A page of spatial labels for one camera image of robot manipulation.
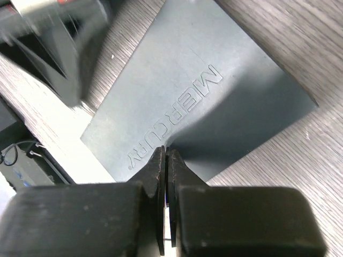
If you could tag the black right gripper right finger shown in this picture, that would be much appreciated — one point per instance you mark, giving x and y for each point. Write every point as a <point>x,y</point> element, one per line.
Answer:
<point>238,220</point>

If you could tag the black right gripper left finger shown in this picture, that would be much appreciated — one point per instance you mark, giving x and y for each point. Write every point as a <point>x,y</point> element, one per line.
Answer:
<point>115,219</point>

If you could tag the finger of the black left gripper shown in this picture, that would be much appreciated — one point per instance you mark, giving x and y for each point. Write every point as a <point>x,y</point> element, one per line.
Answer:
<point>56,42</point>

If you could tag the dark grey network switch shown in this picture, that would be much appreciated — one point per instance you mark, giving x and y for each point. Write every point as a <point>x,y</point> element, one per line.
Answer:
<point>197,83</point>

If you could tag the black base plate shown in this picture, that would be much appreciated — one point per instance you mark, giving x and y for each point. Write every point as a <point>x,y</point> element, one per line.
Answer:
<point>25,162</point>

